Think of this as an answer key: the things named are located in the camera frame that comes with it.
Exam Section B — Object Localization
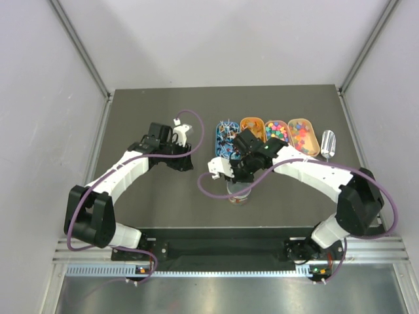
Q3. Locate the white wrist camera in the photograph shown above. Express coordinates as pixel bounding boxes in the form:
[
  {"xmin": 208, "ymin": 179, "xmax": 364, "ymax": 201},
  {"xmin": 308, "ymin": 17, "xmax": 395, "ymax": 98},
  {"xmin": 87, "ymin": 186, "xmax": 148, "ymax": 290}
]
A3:
[
  {"xmin": 208, "ymin": 157, "xmax": 234, "ymax": 180},
  {"xmin": 171, "ymin": 118, "xmax": 193, "ymax": 147}
]

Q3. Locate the clear plastic jar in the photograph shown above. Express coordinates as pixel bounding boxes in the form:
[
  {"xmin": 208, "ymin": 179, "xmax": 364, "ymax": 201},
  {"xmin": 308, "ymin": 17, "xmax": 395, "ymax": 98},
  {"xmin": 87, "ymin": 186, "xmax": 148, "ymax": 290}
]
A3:
[{"xmin": 227, "ymin": 181, "xmax": 251, "ymax": 205}]

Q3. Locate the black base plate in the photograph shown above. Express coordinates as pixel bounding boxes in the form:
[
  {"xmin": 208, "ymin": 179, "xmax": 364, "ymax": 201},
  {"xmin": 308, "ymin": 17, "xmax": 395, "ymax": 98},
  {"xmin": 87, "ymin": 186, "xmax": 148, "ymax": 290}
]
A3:
[{"xmin": 111, "ymin": 237, "xmax": 315, "ymax": 271}]

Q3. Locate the beige tray of gummies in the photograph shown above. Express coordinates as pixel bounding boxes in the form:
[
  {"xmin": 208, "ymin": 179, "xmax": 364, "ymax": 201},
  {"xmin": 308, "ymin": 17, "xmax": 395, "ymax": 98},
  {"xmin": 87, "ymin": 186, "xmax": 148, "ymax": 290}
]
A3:
[{"xmin": 288, "ymin": 118, "xmax": 320, "ymax": 157}]

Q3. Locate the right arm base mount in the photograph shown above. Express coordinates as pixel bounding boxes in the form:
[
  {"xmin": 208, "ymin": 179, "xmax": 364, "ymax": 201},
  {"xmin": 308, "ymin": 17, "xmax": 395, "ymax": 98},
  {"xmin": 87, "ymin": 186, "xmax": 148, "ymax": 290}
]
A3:
[{"xmin": 283, "ymin": 238, "xmax": 344, "ymax": 264}]

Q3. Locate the clear jar lid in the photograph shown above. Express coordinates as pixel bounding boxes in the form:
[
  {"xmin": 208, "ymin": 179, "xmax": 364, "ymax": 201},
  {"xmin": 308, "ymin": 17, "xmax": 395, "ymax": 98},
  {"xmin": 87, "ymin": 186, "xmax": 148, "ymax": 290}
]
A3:
[{"xmin": 227, "ymin": 181, "xmax": 251, "ymax": 198}]

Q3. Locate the orange tray of candies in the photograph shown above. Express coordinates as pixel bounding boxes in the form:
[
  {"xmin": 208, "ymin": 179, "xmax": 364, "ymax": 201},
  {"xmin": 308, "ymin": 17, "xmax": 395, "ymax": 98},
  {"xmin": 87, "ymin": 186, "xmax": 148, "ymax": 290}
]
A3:
[{"xmin": 240, "ymin": 117, "xmax": 266, "ymax": 141}]

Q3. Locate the blue tray of lollipops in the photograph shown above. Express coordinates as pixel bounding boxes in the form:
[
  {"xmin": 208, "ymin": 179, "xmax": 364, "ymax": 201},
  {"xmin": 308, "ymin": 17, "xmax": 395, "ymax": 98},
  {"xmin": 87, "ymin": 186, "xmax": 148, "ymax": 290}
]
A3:
[{"xmin": 215, "ymin": 120, "xmax": 240, "ymax": 160}]

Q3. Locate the pink tray of star candies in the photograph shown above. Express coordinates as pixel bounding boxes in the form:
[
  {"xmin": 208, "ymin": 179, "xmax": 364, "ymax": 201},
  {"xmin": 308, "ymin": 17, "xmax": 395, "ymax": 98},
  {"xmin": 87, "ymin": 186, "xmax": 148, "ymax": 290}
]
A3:
[{"xmin": 264, "ymin": 120, "xmax": 291, "ymax": 144}]

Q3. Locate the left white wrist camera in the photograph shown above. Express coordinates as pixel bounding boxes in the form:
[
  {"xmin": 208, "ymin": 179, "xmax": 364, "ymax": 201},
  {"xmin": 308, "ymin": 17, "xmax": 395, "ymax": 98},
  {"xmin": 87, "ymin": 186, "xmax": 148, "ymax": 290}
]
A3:
[{"xmin": 171, "ymin": 118, "xmax": 193, "ymax": 147}]

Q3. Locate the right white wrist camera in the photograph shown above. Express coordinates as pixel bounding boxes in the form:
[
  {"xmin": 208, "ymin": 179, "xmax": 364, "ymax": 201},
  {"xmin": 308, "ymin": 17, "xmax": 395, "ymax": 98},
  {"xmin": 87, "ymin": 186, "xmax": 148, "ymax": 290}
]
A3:
[{"xmin": 208, "ymin": 157, "xmax": 234, "ymax": 180}]

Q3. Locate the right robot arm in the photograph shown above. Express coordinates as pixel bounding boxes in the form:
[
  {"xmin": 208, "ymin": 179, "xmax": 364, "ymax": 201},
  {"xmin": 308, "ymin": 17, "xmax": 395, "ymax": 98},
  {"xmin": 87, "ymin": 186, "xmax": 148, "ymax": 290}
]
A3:
[{"xmin": 229, "ymin": 130, "xmax": 384, "ymax": 259}]

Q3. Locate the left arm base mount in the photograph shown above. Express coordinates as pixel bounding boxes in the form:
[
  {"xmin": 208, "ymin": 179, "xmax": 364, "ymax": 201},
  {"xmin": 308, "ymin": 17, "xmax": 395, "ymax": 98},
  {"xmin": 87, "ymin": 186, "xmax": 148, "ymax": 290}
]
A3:
[{"xmin": 111, "ymin": 237, "xmax": 156, "ymax": 262}]

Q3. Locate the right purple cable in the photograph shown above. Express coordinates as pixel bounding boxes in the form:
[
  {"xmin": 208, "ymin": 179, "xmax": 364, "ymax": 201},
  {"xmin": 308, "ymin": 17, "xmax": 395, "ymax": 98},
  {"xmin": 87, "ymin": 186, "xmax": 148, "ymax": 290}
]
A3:
[{"xmin": 197, "ymin": 158, "xmax": 399, "ymax": 284}]

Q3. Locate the slotted cable duct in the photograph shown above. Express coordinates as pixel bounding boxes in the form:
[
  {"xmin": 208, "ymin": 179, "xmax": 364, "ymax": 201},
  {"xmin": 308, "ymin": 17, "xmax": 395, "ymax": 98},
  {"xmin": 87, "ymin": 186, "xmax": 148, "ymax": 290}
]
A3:
[{"xmin": 65, "ymin": 264, "xmax": 330, "ymax": 278}]

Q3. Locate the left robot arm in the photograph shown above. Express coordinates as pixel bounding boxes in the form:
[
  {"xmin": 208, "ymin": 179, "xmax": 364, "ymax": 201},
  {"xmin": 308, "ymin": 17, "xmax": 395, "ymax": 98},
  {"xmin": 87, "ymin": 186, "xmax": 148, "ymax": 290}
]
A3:
[{"xmin": 64, "ymin": 119, "xmax": 193, "ymax": 260}]

